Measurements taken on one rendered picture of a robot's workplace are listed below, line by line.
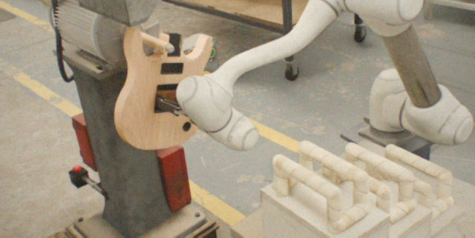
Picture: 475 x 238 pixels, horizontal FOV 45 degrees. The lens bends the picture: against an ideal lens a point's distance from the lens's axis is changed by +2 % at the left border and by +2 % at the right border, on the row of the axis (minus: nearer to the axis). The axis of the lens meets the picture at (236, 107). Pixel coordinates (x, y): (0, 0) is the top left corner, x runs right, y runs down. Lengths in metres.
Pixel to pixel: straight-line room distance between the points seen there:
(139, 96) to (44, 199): 1.74
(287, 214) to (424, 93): 0.81
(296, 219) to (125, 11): 0.76
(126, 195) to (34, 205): 1.12
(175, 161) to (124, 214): 0.31
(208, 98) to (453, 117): 0.90
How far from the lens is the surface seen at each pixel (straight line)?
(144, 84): 1.86
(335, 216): 1.23
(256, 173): 3.33
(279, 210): 1.36
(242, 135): 1.61
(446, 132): 2.07
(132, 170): 2.41
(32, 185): 3.65
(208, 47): 1.98
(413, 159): 1.59
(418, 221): 1.43
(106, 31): 1.96
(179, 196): 2.60
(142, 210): 2.53
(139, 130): 1.90
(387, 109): 2.19
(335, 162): 1.28
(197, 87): 1.51
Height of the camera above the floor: 1.94
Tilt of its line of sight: 29 degrees down
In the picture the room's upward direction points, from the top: 6 degrees counter-clockwise
